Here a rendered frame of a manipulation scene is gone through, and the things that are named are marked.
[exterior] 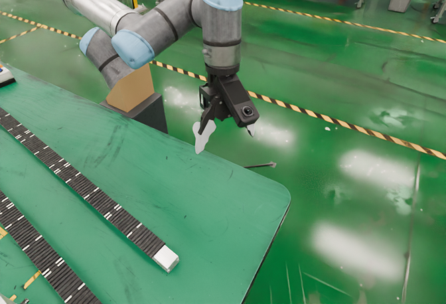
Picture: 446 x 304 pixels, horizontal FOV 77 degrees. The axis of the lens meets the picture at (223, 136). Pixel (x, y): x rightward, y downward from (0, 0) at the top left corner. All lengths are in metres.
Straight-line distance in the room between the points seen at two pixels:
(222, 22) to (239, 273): 0.60
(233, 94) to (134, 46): 0.21
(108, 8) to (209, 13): 0.24
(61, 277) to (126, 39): 0.59
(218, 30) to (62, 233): 0.71
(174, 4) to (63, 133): 0.82
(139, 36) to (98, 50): 0.72
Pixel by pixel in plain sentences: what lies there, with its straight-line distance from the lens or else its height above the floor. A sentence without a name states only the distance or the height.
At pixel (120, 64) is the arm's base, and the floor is 0.96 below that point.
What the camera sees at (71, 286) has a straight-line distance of 0.84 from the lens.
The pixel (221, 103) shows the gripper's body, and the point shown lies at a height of 1.18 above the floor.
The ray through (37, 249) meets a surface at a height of 0.81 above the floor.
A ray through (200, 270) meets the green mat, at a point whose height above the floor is 0.78.
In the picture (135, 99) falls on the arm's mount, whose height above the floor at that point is 0.81.
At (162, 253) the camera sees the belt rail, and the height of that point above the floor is 0.81.
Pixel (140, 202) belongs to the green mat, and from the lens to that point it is 0.94.
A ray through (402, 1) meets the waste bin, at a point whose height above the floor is 0.15.
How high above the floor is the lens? 1.53
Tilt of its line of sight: 43 degrees down
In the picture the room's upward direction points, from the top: straight up
